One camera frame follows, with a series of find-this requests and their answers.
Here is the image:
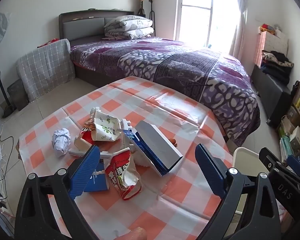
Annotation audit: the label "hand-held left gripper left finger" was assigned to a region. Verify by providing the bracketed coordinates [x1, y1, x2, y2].
[14, 145, 108, 240]

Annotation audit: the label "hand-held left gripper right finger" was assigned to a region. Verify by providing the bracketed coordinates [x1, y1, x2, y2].
[195, 144, 282, 240]

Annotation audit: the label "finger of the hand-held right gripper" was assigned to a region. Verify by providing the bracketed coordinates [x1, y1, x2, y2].
[259, 147, 283, 173]
[287, 154, 300, 178]

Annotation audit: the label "white plastic bin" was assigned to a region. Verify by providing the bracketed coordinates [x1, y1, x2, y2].
[232, 146, 272, 215]

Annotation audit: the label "red white bag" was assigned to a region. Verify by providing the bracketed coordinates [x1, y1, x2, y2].
[104, 147, 142, 201]

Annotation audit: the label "small blue carton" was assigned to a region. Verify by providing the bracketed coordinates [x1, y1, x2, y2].
[84, 161, 109, 193]

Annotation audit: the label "stack of booklets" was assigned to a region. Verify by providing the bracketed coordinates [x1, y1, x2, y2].
[277, 115, 300, 162]

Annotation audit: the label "red white packet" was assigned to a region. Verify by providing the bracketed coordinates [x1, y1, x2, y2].
[74, 130, 98, 153]

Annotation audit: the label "crumpled white paper ball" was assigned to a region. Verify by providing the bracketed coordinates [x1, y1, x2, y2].
[52, 128, 72, 158]

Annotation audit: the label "brown snack wrapper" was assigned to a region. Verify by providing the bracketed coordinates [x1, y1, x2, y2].
[82, 121, 96, 132]

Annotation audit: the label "crushed green print paper cup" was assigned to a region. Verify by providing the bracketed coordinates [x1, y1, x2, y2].
[90, 107, 123, 142]

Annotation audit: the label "blue white cardboard box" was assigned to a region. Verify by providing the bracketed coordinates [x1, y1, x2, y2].
[124, 120, 184, 178]

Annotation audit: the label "wooden bookshelf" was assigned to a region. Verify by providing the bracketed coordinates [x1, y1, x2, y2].
[289, 55, 300, 155]

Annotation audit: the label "black bench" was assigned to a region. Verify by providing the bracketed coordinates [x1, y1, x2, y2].
[251, 64, 293, 131]

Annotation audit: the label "black bag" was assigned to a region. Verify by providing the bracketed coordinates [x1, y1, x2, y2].
[291, 81, 300, 98]

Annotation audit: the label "pale orange rounded object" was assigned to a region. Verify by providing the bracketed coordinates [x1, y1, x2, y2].
[124, 227, 148, 240]

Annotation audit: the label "orange checked tablecloth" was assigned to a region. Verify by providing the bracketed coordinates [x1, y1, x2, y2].
[16, 76, 237, 240]

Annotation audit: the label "pile of dark clothes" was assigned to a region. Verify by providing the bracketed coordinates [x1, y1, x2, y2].
[260, 51, 295, 85]

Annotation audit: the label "dark grey board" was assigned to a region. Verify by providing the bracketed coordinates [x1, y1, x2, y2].
[7, 79, 30, 111]

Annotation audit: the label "purple patterned blanket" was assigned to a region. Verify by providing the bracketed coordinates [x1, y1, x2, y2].
[70, 36, 262, 147]

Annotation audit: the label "pink white storage cabinet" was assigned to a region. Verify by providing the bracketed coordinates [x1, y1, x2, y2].
[256, 26, 290, 67]

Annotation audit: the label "red yellow toys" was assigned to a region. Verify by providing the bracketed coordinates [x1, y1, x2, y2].
[261, 23, 282, 33]

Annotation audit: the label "red cloth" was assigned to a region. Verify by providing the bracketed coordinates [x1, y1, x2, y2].
[37, 38, 60, 48]

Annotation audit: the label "white curtain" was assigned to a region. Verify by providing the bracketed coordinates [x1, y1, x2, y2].
[229, 0, 248, 60]

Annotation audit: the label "dark wooden bed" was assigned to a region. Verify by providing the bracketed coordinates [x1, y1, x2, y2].
[59, 10, 262, 153]

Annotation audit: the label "folded white patterned quilt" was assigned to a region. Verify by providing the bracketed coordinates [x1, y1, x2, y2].
[104, 27, 155, 40]

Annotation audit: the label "folded white duvet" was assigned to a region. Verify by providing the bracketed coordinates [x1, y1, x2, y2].
[104, 15, 153, 30]

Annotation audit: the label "window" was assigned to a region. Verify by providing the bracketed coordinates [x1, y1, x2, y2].
[174, 0, 243, 53]

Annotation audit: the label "black coat stand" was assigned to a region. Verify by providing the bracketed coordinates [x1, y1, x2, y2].
[137, 0, 156, 23]

